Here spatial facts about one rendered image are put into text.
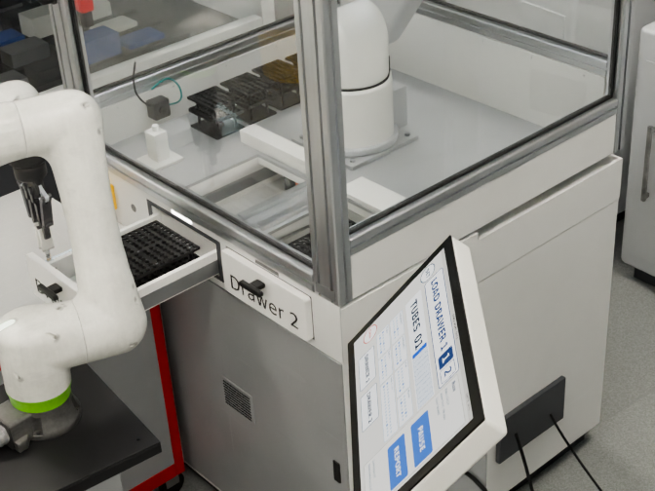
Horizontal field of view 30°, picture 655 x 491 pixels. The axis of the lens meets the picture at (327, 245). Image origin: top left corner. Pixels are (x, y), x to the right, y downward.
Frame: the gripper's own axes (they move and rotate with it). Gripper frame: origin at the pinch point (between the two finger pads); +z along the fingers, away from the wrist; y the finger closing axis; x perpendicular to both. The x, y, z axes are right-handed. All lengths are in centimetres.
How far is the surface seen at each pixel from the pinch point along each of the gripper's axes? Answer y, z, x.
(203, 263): 37.0, 0.1, 20.8
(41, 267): 18.5, -4.1, -9.8
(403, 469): 133, -18, -5
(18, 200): -41.9, 12.3, 12.1
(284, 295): 63, -3, 24
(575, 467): 79, 88, 107
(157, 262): 31.9, -1.7, 12.0
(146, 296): 37.9, 1.2, 4.9
